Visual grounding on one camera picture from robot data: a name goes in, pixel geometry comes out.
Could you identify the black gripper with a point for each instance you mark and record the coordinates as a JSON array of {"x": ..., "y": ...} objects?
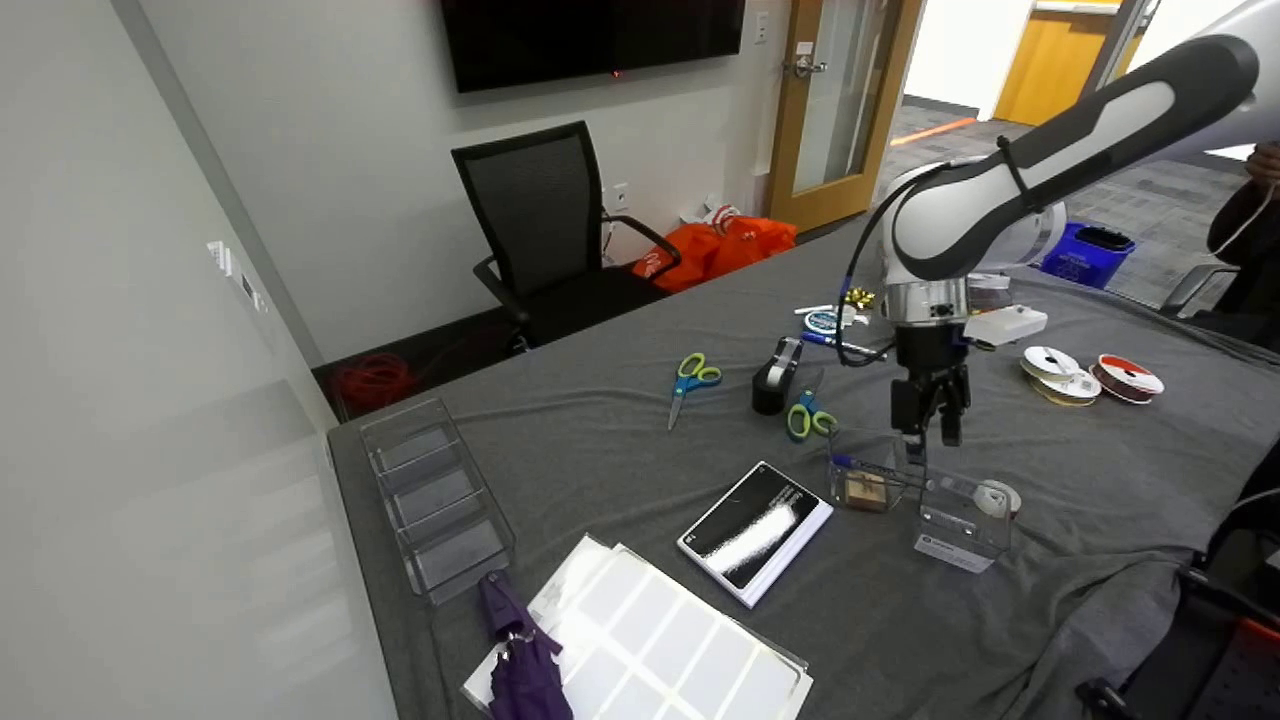
[{"x": 932, "y": 389}]

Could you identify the blue marker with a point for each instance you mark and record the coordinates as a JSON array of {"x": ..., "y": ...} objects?
[{"x": 847, "y": 462}]

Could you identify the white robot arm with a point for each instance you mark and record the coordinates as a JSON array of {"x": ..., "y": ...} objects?
[{"x": 1202, "y": 94}]

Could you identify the clear box with sticky notes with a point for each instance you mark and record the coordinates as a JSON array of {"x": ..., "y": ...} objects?
[{"x": 869, "y": 490}]

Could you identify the empty clear plastic box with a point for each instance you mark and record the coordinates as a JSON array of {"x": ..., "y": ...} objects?
[{"x": 955, "y": 528}]

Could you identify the white tape roll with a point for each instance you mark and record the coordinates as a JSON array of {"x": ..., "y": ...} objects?
[{"x": 993, "y": 498}]

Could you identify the blue green scissors lower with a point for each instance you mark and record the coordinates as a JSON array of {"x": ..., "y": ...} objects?
[{"x": 810, "y": 418}]

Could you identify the blue green scissors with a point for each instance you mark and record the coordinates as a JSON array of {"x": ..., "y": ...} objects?
[
  {"x": 690, "y": 376},
  {"x": 810, "y": 418}
]

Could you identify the white ribbon spool upper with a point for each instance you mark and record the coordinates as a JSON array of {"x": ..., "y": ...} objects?
[{"x": 1048, "y": 360}]

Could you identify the white ribbon spool lower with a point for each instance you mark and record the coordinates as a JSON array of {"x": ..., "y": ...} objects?
[{"x": 1073, "y": 389}]

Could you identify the black tape dispenser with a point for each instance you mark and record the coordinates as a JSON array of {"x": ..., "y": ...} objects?
[{"x": 768, "y": 385}]

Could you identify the red and white ribbon spool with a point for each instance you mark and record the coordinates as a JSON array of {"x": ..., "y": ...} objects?
[{"x": 1125, "y": 376}]

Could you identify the grey table cloth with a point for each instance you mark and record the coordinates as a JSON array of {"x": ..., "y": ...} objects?
[{"x": 573, "y": 443}]

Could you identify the black and white booklet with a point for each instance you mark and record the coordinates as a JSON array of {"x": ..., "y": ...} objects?
[{"x": 754, "y": 528}]

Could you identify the blue bin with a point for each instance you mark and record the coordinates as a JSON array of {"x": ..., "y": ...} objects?
[{"x": 1086, "y": 252}]

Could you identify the blue green scissors upper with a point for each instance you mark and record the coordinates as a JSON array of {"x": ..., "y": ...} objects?
[{"x": 690, "y": 376}]

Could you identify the orange bag on floor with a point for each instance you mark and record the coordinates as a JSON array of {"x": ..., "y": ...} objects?
[{"x": 715, "y": 249}]

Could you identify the wooden door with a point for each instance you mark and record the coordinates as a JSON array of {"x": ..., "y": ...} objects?
[{"x": 841, "y": 85}]

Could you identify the white label sheets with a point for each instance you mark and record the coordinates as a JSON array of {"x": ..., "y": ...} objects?
[{"x": 638, "y": 645}]

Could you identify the black office chair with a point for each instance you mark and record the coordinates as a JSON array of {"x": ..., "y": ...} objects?
[{"x": 541, "y": 214}]

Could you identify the purple cloth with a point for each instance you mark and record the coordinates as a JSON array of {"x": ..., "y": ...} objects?
[{"x": 525, "y": 679}]

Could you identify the clear desk tray stack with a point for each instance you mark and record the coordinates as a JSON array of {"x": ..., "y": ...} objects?
[{"x": 436, "y": 503}]

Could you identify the wall television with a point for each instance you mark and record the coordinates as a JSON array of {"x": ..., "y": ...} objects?
[{"x": 525, "y": 41}]

